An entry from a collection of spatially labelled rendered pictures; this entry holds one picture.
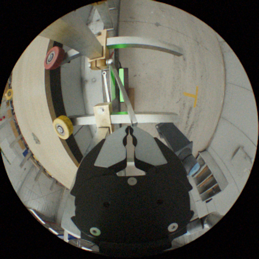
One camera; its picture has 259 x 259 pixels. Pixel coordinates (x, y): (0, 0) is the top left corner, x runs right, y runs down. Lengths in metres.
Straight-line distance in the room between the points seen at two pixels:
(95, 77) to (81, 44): 0.35
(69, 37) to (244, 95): 2.73
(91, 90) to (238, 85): 2.91
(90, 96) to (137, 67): 0.78
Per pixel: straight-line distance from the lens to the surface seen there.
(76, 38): 0.16
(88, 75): 0.52
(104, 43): 0.26
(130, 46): 0.27
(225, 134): 2.76
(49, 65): 0.31
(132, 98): 1.01
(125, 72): 0.38
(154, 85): 1.15
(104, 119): 0.25
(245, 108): 2.63
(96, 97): 0.50
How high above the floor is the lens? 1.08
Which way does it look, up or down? 61 degrees down
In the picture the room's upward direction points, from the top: 178 degrees clockwise
